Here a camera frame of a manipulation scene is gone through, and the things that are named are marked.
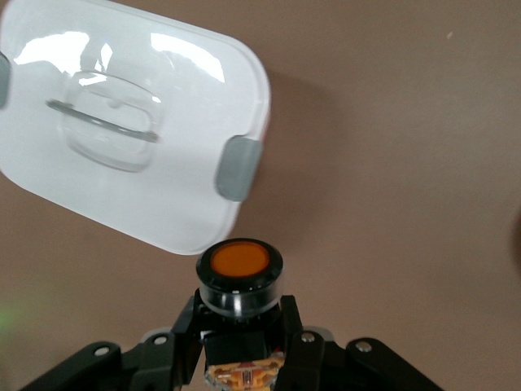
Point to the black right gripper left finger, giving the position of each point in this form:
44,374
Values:
154,362

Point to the white lidded container grey clips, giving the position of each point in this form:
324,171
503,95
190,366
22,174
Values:
163,191

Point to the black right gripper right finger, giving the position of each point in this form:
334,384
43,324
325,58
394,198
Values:
321,366

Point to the orange push-button switch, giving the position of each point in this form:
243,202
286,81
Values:
240,260

